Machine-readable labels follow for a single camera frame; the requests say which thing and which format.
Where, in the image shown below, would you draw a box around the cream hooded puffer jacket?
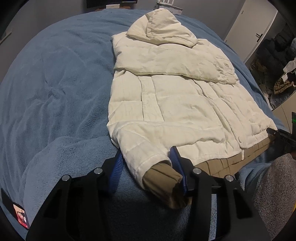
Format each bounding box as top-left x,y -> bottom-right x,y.
107,9 -> 276,208

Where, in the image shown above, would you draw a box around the hanging clothes in wardrobe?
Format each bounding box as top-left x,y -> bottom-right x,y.
249,25 -> 295,109

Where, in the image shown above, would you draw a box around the grey knitted sleeve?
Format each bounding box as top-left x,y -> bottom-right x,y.
253,154 -> 295,240

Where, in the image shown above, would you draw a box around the phone with red screen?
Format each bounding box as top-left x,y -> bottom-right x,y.
1,189 -> 30,230

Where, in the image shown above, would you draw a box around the blue fleece bed blanket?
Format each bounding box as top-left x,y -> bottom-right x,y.
1,9 -> 286,240

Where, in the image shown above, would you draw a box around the white wardrobe door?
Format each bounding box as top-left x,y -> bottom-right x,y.
224,0 -> 278,63

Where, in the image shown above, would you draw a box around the white cabinet under router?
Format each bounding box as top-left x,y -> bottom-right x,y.
155,1 -> 183,15

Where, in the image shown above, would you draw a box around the white wifi router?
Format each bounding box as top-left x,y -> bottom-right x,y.
159,0 -> 174,4

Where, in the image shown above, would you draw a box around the wooden wall shelf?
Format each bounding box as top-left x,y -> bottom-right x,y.
0,31 -> 12,45

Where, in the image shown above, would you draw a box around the black wall monitor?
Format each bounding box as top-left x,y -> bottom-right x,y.
86,0 -> 138,8

